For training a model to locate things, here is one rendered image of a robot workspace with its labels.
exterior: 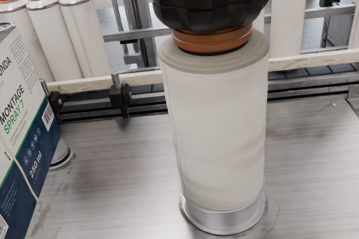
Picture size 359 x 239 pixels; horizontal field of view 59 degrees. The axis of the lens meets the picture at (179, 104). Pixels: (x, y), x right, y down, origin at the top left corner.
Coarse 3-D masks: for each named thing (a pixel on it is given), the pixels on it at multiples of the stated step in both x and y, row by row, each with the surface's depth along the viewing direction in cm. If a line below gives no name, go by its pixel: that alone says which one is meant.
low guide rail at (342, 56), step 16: (272, 64) 52; (288, 64) 52; (304, 64) 52; (320, 64) 52; (336, 64) 52; (80, 80) 54; (96, 80) 53; (128, 80) 53; (144, 80) 53; (160, 80) 53
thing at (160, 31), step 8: (320, 8) 55; (328, 8) 55; (336, 8) 54; (344, 8) 54; (352, 8) 54; (264, 16) 55; (312, 16) 55; (320, 16) 55; (328, 16) 55; (120, 32) 57; (128, 32) 57; (136, 32) 56; (144, 32) 56; (152, 32) 56; (160, 32) 56; (168, 32) 56; (104, 40) 57; (112, 40) 57; (120, 40) 57
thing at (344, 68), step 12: (132, 72) 61; (276, 72) 55; (288, 72) 55; (300, 72) 54; (312, 72) 54; (324, 72) 53; (336, 72) 53; (156, 84) 57; (72, 96) 57; (84, 96) 56; (96, 96) 56; (108, 96) 55
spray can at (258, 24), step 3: (261, 12) 50; (261, 15) 50; (258, 18) 50; (261, 18) 50; (255, 21) 50; (258, 21) 50; (261, 21) 50; (255, 24) 50; (258, 24) 50; (261, 24) 51; (255, 27) 50; (258, 27) 51; (261, 27) 51; (261, 30) 51
